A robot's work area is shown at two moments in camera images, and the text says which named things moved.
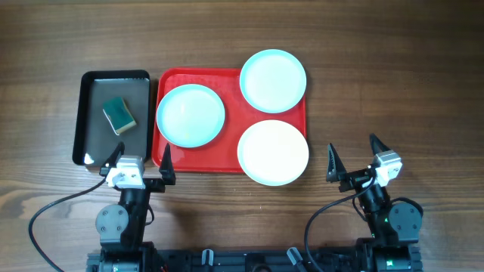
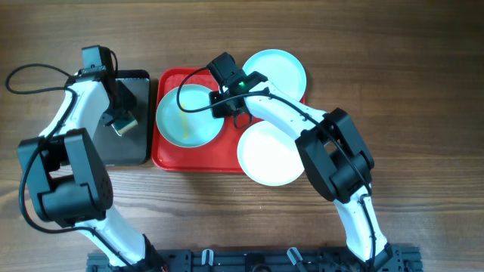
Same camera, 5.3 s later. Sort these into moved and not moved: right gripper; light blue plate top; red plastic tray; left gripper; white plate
Moved: left gripper; right gripper
Not moved: light blue plate top; white plate; red plastic tray
